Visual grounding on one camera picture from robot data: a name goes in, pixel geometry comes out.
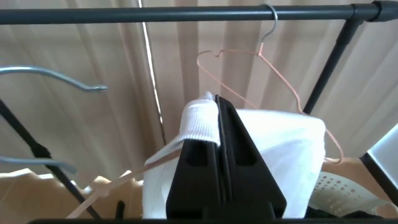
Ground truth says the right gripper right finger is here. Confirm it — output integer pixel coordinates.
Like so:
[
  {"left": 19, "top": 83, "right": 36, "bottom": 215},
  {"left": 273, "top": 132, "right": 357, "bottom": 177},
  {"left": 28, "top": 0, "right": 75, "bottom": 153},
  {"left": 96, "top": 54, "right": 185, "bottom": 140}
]
[{"left": 215, "top": 95, "right": 287, "bottom": 219}]

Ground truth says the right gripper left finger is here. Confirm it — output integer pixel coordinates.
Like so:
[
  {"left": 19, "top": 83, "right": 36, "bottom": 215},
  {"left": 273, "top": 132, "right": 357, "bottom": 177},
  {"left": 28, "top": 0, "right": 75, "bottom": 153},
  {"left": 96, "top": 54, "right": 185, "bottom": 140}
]
[{"left": 165, "top": 138, "right": 225, "bottom": 219}]

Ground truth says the white printed t-shirt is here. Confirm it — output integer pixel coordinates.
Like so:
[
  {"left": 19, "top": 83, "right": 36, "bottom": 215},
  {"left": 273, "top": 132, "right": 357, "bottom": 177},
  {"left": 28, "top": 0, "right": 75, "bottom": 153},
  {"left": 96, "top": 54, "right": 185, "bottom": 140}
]
[{"left": 142, "top": 91, "right": 326, "bottom": 219}]

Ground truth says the pink clothes hanger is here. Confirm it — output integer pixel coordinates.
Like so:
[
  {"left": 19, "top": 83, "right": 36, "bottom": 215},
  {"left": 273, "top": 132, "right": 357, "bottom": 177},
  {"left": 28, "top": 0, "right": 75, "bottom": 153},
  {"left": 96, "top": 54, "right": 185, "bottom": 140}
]
[
  {"left": 196, "top": 3, "right": 345, "bottom": 165},
  {"left": 0, "top": 64, "right": 184, "bottom": 219}
]

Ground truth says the white laundry basket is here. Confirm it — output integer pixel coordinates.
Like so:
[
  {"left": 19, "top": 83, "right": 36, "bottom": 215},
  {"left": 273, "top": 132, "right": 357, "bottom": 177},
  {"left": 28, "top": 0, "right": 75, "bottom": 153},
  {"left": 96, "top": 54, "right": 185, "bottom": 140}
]
[{"left": 309, "top": 170, "right": 398, "bottom": 218}]

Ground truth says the black clothes rack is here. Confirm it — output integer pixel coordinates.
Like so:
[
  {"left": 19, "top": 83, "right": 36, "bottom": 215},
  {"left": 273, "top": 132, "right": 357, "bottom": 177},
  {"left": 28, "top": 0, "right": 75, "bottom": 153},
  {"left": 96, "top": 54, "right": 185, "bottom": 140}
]
[{"left": 0, "top": 0, "right": 398, "bottom": 219}]

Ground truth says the beige curtain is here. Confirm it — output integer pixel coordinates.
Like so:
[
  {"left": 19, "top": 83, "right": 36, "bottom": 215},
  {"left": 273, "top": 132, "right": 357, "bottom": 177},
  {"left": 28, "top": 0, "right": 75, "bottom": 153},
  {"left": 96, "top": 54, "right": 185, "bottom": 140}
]
[{"left": 0, "top": 0, "right": 398, "bottom": 187}]

